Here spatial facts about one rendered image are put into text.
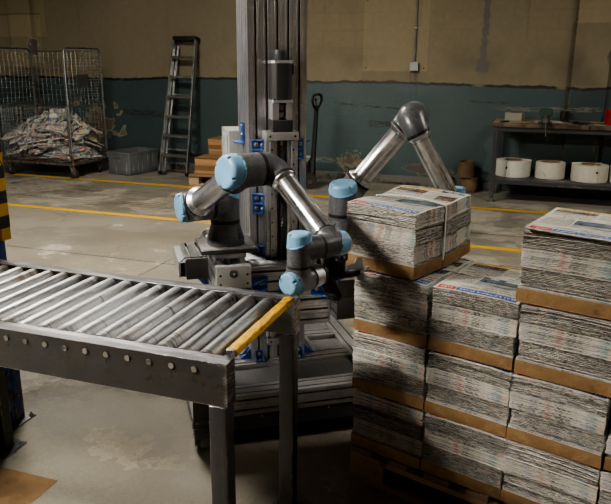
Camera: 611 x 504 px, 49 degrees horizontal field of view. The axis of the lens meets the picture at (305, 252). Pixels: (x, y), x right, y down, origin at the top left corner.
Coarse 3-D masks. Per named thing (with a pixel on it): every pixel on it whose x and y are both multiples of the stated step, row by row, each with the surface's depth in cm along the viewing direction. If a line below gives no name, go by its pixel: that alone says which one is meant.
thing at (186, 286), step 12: (0, 264) 247; (12, 264) 246; (24, 264) 247; (36, 264) 247; (84, 276) 236; (96, 276) 234; (108, 276) 234; (120, 276) 234; (132, 276) 234; (168, 288) 226; (192, 288) 223; (204, 288) 222; (216, 288) 222; (228, 288) 222; (276, 300) 214; (288, 312) 213; (276, 324) 216; (288, 324) 214
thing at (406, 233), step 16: (352, 208) 231; (368, 208) 226; (384, 208) 222; (400, 208) 221; (416, 208) 221; (432, 208) 222; (352, 224) 233; (368, 224) 229; (384, 224) 224; (400, 224) 219; (416, 224) 215; (432, 224) 222; (352, 240) 234; (368, 240) 230; (384, 240) 225; (400, 240) 221; (416, 240) 218; (432, 240) 225; (368, 256) 231; (384, 256) 226; (400, 256) 222; (416, 256) 220; (432, 256) 228
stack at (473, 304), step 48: (384, 288) 229; (432, 288) 222; (480, 288) 215; (432, 336) 222; (480, 336) 212; (528, 336) 203; (576, 336) 194; (384, 384) 238; (432, 384) 226; (480, 384) 215; (528, 384) 205; (384, 432) 243; (432, 432) 231; (480, 432) 219; (528, 432) 209; (576, 432) 200; (384, 480) 248; (432, 480) 234; (480, 480) 223; (528, 480) 213; (576, 480) 203
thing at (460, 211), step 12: (396, 192) 247; (408, 192) 246; (420, 192) 244; (432, 192) 243; (444, 192) 243; (456, 192) 242; (456, 204) 232; (468, 204) 239; (456, 216) 235; (468, 216) 241; (456, 228) 236; (468, 228) 244; (456, 240) 239; (468, 240) 245
